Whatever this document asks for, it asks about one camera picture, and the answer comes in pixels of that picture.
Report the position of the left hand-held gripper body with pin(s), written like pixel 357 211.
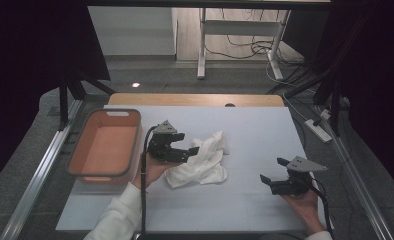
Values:
pixel 160 146

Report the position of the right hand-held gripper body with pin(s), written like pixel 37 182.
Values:
pixel 295 185

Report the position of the white baby garment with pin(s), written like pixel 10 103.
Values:
pixel 201 160

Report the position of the orange plastic basket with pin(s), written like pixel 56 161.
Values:
pixel 105 150

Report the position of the person's left hand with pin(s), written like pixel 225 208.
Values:
pixel 148 170

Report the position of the person's right hand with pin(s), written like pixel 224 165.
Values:
pixel 306 210

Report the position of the wooden table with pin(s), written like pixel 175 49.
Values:
pixel 191 99

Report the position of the white power strip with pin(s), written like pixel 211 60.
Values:
pixel 318 131

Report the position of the white plug adapter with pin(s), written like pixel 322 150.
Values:
pixel 325 114

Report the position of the black metal stand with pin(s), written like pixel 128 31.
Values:
pixel 335 113
pixel 63 106

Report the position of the dark curtain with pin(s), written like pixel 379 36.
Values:
pixel 25 66
pixel 378 100

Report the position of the white cabinet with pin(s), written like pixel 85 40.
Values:
pixel 131 30

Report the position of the aluminium rail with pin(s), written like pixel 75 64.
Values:
pixel 365 200
pixel 36 186

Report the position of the white metal desk frame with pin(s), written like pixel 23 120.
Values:
pixel 241 27

